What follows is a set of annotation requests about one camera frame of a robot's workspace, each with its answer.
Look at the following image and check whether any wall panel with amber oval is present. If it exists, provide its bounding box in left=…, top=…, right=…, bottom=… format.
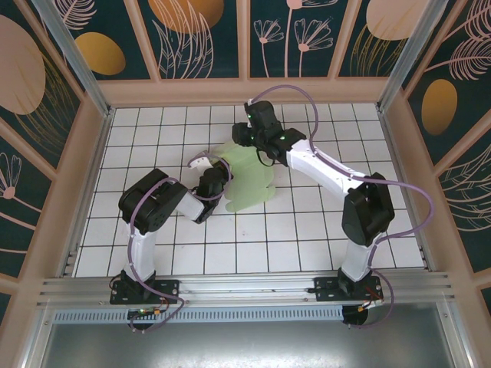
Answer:
left=406, top=0, right=491, bottom=166

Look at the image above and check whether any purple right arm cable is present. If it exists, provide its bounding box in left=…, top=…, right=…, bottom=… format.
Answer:
left=248, top=84, right=437, bottom=330

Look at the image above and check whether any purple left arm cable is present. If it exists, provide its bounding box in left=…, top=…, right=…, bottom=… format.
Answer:
left=128, top=151, right=235, bottom=334

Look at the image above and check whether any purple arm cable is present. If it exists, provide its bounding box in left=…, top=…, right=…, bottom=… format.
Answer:
left=248, top=84, right=437, bottom=330
left=128, top=151, right=235, bottom=334

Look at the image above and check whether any small circuit board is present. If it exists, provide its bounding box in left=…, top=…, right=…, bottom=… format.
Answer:
left=128, top=306, right=164, bottom=320

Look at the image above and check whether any wall panel with pink disc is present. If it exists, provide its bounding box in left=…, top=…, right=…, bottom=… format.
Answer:
left=0, top=0, right=84, bottom=169

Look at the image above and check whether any aluminium corner post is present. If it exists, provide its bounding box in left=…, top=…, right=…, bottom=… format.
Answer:
left=30, top=0, right=116, bottom=118
left=375, top=0, right=460, bottom=112

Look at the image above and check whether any grey metal sheet panel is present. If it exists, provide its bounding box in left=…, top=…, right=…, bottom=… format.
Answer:
left=22, top=301, right=473, bottom=368

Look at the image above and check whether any aluminium mounting rail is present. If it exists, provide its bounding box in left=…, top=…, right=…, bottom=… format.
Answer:
left=36, top=271, right=456, bottom=307

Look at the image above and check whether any wall panel with orange circle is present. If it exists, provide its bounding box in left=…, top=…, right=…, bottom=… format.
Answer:
left=137, top=0, right=243, bottom=81

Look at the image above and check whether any wall panel with single flower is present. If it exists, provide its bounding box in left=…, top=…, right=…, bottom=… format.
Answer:
left=0, top=122, right=53, bottom=277

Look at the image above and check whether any light green cloth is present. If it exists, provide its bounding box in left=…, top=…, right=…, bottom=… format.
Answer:
left=213, top=140, right=277, bottom=212

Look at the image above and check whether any slotted grey cable duct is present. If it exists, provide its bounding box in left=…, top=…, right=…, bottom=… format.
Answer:
left=53, top=306, right=344, bottom=323

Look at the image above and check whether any wall panel with leaf outlines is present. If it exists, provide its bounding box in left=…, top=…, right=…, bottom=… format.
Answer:
left=439, top=149, right=491, bottom=273

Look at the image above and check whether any wall panel with pink flowers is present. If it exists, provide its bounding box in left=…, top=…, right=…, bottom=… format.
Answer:
left=249, top=0, right=348, bottom=80

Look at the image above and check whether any wall panel with pale circle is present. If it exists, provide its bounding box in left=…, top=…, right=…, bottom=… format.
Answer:
left=337, top=0, right=423, bottom=77

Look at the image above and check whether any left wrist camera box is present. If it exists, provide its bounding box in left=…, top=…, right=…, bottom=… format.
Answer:
left=190, top=152, right=212, bottom=172

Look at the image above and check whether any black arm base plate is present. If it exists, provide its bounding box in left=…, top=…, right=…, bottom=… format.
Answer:
left=313, top=275, right=384, bottom=304
left=110, top=278, right=180, bottom=306

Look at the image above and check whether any wall panel with orange oval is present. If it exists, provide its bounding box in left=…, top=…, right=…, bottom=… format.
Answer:
left=53, top=0, right=159, bottom=81

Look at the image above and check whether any aluminium table edge strip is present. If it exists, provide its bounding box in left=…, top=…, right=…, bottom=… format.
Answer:
left=57, top=107, right=116, bottom=278
left=377, top=103, right=437, bottom=270

